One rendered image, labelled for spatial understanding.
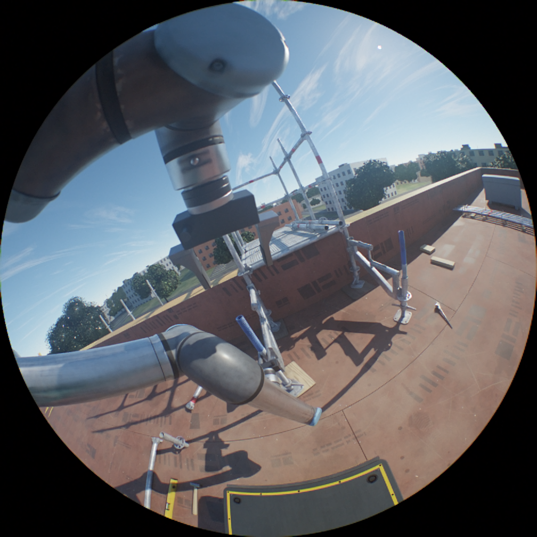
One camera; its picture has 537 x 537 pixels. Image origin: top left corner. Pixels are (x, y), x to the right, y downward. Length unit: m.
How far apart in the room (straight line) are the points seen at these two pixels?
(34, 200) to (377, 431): 1.27
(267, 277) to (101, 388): 1.57
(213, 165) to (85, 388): 0.44
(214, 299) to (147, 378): 1.48
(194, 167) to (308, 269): 1.63
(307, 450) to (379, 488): 0.55
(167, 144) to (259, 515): 1.11
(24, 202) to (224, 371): 0.33
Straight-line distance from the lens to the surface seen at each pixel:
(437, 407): 1.27
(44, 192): 0.15
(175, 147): 0.22
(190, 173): 0.22
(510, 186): 5.70
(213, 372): 0.31
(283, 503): 0.91
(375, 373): 1.29
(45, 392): 0.46
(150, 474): 1.91
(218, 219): 0.25
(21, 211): 0.16
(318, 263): 1.78
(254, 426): 1.35
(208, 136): 0.22
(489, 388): 1.49
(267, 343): 1.13
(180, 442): 1.59
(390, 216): 2.39
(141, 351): 0.38
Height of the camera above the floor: 1.15
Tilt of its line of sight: 19 degrees down
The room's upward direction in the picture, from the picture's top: 25 degrees counter-clockwise
